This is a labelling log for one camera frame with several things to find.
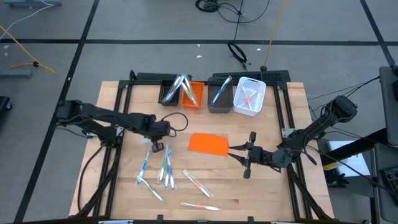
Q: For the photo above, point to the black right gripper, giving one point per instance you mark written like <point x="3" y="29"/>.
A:
<point x="248" y="169"/>

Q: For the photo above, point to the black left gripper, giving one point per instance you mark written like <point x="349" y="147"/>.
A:
<point x="151" y="130"/>

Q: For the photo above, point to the blue toothbrush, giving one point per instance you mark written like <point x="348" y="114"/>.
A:
<point x="145" y="165"/>
<point x="167" y="174"/>
<point x="171" y="179"/>
<point x="145" y="142"/>
<point x="220" y="92"/>

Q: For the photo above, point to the orange mat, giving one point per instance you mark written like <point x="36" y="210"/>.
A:
<point x="208" y="144"/>

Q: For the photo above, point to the purple toothbrush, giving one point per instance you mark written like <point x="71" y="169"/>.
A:
<point x="181" y="81"/>
<point x="177" y="86"/>
<point x="169" y="95"/>

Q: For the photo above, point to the orange toothbrush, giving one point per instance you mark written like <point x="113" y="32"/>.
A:
<point x="248" y="100"/>
<point x="200" y="206"/>
<point x="253" y="96"/>
<point x="197" y="183"/>
<point x="247" y="96"/>

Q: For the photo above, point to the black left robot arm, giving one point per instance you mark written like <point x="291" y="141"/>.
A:
<point x="124" y="118"/>

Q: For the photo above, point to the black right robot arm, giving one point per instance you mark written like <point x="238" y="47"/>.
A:
<point x="311" y="130"/>

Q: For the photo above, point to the black plastic basket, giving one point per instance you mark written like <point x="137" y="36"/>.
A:
<point x="161" y="88"/>

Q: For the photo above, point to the grey translucent bin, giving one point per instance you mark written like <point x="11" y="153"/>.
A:
<point x="227" y="102"/>

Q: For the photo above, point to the orange plastic basket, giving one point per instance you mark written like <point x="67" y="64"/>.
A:
<point x="200" y="93"/>

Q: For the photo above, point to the white perforated basket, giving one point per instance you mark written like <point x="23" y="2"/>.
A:
<point x="261" y="93"/>

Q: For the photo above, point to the black table clamp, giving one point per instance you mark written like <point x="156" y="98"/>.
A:
<point x="250" y="219"/>
<point x="160" y="217"/>

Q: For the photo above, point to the black diagonal beam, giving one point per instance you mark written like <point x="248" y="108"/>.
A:
<point x="351" y="151"/>

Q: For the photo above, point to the white sheet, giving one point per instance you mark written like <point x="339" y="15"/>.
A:
<point x="354" y="161"/>

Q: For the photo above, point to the grey floor beam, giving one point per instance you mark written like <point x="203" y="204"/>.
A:
<point x="15" y="74"/>

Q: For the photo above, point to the black floor object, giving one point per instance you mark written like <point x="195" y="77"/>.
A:
<point x="3" y="104"/>

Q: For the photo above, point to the grey desk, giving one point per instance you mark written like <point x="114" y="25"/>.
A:
<point x="381" y="211"/>

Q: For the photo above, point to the blue-grey floor bar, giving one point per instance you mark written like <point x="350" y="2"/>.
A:
<point x="31" y="3"/>

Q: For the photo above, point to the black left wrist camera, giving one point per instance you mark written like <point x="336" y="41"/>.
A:
<point x="164" y="129"/>

